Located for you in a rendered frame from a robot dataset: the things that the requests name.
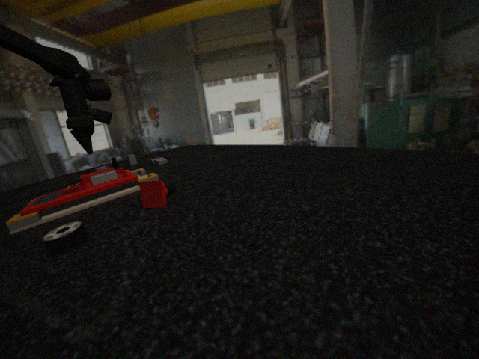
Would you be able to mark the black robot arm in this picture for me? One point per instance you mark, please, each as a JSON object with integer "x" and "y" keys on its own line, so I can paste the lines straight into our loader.
{"x": 63, "y": 66}

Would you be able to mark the black toy wheel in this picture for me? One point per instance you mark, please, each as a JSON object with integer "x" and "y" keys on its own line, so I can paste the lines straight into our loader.
{"x": 65, "y": 238}

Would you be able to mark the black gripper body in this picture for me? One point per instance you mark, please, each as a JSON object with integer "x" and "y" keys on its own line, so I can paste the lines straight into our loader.
{"x": 77, "y": 113}

